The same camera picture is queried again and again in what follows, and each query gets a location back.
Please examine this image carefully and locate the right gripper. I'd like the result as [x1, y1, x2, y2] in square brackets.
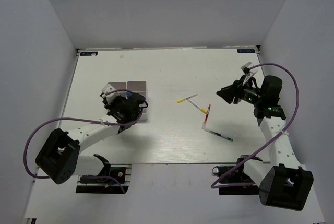
[217, 74, 264, 105]

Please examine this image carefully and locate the white pen orange tip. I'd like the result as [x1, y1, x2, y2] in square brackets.
[188, 99, 207, 114]

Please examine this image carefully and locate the red pen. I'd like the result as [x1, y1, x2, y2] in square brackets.
[204, 104, 211, 125]

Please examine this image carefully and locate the white pen yellow band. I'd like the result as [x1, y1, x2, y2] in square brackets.
[176, 93, 198, 103]

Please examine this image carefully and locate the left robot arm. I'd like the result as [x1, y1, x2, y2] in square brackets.
[35, 90, 148, 184]

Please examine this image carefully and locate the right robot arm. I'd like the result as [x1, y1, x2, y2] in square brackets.
[216, 76, 314, 211]

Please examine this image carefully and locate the right white organizer tray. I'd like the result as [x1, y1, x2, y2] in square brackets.
[126, 80, 148, 122]

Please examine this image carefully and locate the green ink pen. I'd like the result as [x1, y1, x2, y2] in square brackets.
[201, 122, 233, 142]

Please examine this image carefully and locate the right blue table label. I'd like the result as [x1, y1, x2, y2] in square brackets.
[237, 49, 256, 54]

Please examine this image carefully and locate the blue table label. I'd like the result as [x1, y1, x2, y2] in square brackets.
[80, 51, 98, 56]
[237, 49, 256, 54]

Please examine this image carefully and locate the left blue table label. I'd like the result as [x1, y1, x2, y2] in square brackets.
[80, 51, 98, 56]

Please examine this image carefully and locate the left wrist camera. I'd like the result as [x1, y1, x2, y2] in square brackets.
[100, 83, 118, 100]

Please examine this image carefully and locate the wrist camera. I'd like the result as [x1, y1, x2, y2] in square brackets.
[100, 83, 118, 100]
[241, 62, 257, 85]

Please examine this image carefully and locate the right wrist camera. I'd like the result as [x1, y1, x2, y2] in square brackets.
[241, 62, 257, 85]

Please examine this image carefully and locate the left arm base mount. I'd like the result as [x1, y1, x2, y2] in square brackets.
[74, 154, 132, 194]

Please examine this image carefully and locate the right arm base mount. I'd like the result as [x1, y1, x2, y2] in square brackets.
[212, 165, 259, 195]

